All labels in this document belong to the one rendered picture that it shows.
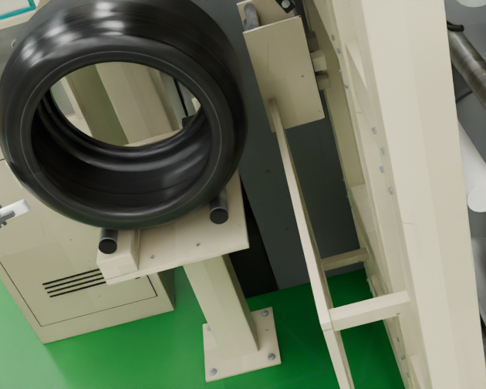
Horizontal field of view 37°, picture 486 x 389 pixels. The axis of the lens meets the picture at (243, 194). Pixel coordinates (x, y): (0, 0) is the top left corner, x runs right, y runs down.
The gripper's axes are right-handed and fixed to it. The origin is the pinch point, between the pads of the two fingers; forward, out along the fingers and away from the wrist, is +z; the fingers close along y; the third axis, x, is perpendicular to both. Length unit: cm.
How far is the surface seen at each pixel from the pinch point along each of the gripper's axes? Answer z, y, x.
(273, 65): 71, 19, 1
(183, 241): 33.8, -4.0, 25.0
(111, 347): -31, 47, 97
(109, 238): 20.5, -10.0, 11.5
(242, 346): 21, 26, 99
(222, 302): 23, 26, 76
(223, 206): 49, -9, 16
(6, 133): 15.7, -10.6, -23.7
